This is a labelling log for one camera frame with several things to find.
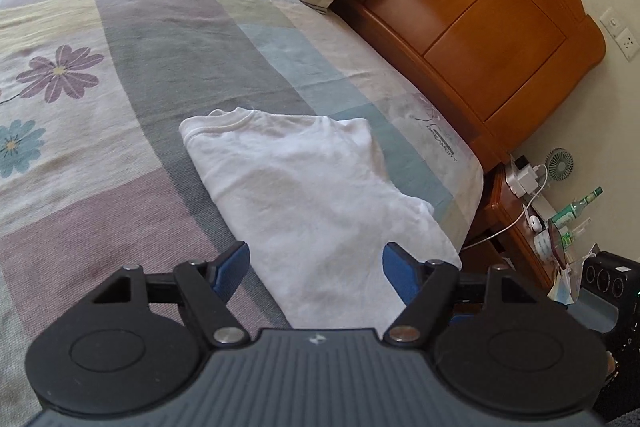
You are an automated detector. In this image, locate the wooden nightstand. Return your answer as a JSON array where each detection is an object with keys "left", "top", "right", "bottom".
[{"left": 470, "top": 156, "right": 576, "bottom": 290}]

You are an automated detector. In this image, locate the small clear bottle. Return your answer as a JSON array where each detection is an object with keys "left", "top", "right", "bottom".
[{"left": 565, "top": 217, "right": 594, "bottom": 241}]

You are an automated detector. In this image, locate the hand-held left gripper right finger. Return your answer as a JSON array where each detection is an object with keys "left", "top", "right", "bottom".
[{"left": 382, "top": 243, "right": 538, "bottom": 348}]

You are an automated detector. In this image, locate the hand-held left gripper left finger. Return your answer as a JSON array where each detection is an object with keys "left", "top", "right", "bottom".
[{"left": 90, "top": 241, "right": 251, "bottom": 349}]

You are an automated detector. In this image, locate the white charging cable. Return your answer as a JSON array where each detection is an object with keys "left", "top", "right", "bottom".
[{"left": 460, "top": 192, "right": 547, "bottom": 251}]

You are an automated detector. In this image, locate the green glass bottle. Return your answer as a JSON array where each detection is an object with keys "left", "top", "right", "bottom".
[{"left": 547, "top": 188, "right": 605, "bottom": 229}]

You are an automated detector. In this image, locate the dark red-edged phone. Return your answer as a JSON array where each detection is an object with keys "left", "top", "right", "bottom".
[{"left": 547, "top": 224, "right": 571, "bottom": 269}]

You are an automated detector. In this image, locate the white wall switch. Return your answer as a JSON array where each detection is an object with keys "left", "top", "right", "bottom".
[{"left": 599, "top": 8, "right": 621, "bottom": 33}]

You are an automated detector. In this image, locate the white bear-print long-sleeve shirt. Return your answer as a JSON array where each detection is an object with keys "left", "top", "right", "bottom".
[{"left": 179, "top": 107, "right": 463, "bottom": 330}]

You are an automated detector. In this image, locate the wooden headboard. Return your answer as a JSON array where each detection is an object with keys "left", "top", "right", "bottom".
[{"left": 327, "top": 0, "right": 607, "bottom": 168}]

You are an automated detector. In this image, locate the white charger block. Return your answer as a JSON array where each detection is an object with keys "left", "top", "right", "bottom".
[{"left": 505, "top": 159, "right": 548, "bottom": 198}]

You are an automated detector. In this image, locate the bed with patchwork sheet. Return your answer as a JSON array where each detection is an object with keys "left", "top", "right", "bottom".
[{"left": 0, "top": 0, "right": 485, "bottom": 427}]

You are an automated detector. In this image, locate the white wall socket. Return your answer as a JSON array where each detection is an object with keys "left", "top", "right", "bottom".
[{"left": 616, "top": 29, "right": 640, "bottom": 63}]

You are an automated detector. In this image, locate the white jar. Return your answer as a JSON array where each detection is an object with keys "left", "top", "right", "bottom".
[{"left": 532, "top": 229, "right": 554, "bottom": 259}]

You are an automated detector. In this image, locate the black speaker box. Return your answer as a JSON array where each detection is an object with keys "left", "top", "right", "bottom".
[{"left": 575, "top": 251, "right": 640, "bottom": 358}]

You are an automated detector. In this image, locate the small green desk fan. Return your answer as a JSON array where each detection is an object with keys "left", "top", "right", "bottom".
[{"left": 545, "top": 148, "right": 576, "bottom": 184}]

